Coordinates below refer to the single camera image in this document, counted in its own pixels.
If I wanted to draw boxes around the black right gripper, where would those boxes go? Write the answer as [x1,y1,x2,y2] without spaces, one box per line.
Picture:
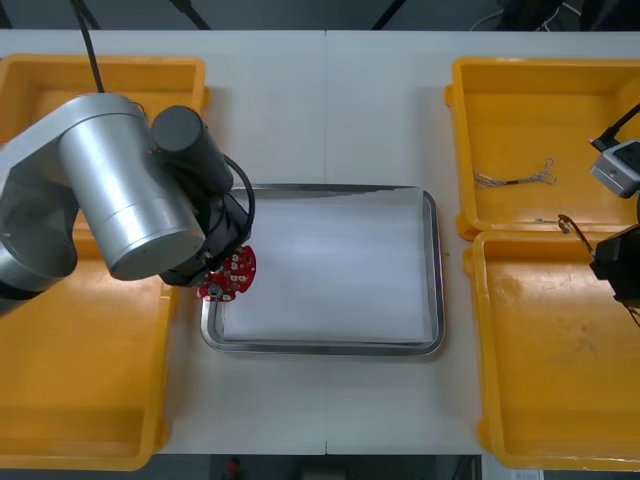
[588,233,640,307]

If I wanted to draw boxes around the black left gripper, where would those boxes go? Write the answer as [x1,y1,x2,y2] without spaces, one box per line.
[162,191,252,290]

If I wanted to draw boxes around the round red circuit board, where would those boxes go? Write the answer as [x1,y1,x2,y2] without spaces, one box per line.
[195,244,260,304]

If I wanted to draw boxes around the red black wire harness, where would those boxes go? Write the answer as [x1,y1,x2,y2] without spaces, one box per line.
[533,213,602,262]

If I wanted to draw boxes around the grey twisted wire harness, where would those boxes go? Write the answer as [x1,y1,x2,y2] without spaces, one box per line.
[471,158,558,191]

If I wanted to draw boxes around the yellow-orange plastic bin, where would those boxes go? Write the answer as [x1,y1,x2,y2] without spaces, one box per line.
[0,239,177,472]
[443,56,640,240]
[462,229,640,472]
[0,53,211,241]

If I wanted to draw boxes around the steel tray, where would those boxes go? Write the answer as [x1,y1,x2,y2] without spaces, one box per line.
[200,182,447,358]

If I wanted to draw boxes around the black stand leg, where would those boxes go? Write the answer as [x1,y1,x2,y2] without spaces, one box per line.
[373,0,407,30]
[168,0,212,30]

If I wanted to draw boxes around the white background cable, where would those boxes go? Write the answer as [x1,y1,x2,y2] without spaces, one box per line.
[468,0,567,34]

